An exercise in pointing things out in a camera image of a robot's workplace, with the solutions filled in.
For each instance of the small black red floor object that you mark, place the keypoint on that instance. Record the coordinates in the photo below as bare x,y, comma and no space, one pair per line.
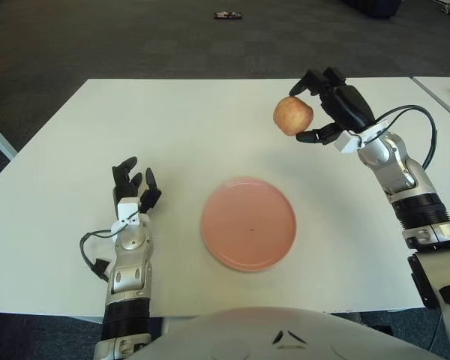
228,15

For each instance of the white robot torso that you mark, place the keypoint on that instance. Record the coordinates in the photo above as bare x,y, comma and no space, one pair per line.
247,333

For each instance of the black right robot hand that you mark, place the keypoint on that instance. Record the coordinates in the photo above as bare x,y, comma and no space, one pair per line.
348,105

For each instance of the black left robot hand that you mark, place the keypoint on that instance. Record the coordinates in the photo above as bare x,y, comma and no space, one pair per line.
127,183

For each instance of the black bulky floor object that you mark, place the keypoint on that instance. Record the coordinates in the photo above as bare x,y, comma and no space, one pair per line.
377,7

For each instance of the red yellow apple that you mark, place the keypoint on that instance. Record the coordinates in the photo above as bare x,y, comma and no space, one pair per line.
292,115

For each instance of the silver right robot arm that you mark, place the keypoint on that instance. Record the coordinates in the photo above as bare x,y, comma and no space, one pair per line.
401,172

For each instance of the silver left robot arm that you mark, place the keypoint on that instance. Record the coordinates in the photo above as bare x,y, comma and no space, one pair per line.
129,270

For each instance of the round pink plate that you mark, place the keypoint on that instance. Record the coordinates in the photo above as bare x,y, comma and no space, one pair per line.
247,225

